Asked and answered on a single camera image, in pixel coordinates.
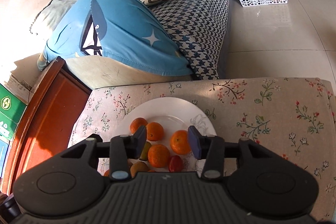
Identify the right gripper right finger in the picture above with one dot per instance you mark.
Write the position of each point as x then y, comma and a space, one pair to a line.
208, 148

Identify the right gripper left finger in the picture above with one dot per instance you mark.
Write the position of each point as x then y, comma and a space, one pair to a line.
122, 148

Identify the brown kiwi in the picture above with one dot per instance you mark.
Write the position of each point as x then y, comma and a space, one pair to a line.
138, 167

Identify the tangerine top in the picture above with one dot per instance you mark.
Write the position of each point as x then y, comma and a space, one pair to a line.
135, 124

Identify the tangerine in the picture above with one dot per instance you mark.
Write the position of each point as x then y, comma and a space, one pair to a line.
179, 142
106, 173
155, 131
135, 124

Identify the large orange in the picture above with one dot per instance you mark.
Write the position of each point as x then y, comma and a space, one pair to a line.
158, 156

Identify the red cherry tomato front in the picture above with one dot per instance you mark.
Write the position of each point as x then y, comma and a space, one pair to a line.
175, 164

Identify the green fruit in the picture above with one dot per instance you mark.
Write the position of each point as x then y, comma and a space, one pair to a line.
144, 154

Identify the white floral plate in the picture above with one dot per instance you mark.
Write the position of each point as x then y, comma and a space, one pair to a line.
173, 114

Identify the red wooden cabinet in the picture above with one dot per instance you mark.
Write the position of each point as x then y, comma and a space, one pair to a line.
46, 125

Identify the pale green sofa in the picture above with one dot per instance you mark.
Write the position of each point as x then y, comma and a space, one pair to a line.
100, 72

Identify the floral tablecloth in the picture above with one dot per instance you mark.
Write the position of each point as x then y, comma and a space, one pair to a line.
293, 117

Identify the green cardboard box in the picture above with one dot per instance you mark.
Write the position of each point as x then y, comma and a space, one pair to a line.
11, 111

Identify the blue cardboard box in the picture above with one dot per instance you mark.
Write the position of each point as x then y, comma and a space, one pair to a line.
4, 146

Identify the houndstooth sofa cover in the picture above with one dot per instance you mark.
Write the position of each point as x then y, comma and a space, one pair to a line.
201, 30

